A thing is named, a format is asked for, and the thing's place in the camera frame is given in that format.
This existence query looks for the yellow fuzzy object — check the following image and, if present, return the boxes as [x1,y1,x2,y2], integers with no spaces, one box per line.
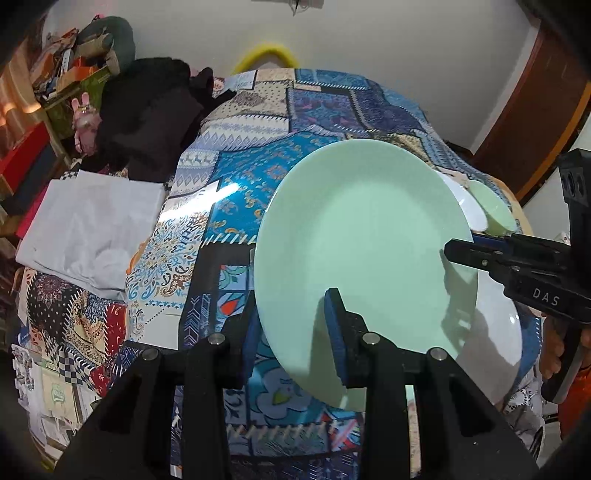
[232,42,300,75]

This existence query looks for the pink bunny toy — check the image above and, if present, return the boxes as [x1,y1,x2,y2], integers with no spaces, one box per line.
[71,92,101,156]

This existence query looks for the brown wooden door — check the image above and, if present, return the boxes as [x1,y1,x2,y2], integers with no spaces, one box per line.
[475,26,590,203]

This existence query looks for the mint green bowl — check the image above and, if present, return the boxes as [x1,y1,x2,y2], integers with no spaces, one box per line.
[468,180,517,237]

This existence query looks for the patchwork patterned tablecloth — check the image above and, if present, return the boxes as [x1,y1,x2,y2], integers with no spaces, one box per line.
[11,67,544,480]

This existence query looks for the white folded cloth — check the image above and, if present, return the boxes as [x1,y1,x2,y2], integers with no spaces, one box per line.
[16,171,165,301]

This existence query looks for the white bowl with dark dots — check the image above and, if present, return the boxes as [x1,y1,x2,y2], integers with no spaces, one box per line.
[437,171,488,233]

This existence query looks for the black clothing pile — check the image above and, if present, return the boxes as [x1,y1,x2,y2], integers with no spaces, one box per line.
[81,57,236,183]

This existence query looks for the grey green plush cushion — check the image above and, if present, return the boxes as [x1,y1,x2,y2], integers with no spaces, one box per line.
[74,16,135,76]

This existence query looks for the mint green plate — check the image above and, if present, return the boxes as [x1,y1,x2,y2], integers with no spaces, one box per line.
[253,139,478,411]

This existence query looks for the white plate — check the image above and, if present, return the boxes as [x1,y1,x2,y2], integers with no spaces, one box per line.
[457,271,522,405]

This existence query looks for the red box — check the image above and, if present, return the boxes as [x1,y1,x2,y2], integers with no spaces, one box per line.
[0,122,50,199]

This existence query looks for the right hand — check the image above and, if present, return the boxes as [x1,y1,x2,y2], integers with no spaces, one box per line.
[539,316,564,380]

